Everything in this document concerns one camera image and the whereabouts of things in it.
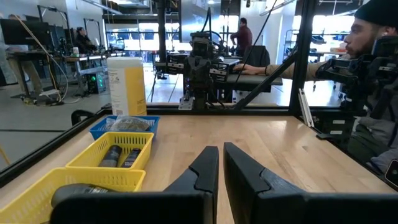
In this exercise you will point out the blue plastic basket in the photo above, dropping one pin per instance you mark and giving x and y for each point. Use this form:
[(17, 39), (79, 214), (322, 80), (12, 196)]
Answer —
[(98, 130)]

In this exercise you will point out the small black tube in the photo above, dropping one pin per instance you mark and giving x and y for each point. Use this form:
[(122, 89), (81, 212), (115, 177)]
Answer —
[(110, 157)]

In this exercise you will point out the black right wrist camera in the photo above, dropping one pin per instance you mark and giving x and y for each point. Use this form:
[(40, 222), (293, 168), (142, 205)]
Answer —
[(201, 46)]

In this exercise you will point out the white bars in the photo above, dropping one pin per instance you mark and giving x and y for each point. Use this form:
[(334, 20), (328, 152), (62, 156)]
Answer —
[(305, 107)]

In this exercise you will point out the black desk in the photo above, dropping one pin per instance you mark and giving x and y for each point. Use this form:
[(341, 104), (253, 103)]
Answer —
[(248, 82)]

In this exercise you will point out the black monitor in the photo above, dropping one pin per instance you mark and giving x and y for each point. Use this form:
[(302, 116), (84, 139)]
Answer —
[(21, 31)]

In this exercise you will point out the black office chair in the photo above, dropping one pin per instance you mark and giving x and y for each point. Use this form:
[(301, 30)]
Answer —
[(256, 56)]

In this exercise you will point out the yellow wipes canister white lid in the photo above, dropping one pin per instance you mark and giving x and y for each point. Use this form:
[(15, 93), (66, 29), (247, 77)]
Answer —
[(127, 87)]

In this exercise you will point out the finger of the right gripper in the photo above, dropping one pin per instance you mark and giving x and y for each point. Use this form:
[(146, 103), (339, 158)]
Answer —
[(205, 74), (191, 74)]

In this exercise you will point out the grey tube with blue cap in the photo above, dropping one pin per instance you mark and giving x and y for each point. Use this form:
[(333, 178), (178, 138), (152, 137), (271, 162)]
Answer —
[(130, 158)]

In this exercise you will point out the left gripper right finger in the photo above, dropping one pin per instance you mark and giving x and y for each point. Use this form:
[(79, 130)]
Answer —
[(245, 186)]

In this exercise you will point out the computer tower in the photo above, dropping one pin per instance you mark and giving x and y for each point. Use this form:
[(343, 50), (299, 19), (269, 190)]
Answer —
[(94, 82)]

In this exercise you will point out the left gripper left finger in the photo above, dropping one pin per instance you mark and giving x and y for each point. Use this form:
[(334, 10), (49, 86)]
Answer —
[(208, 174)]

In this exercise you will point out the yellow plastic basket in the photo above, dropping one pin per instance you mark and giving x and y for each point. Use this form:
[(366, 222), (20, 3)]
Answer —
[(93, 179), (136, 140)]

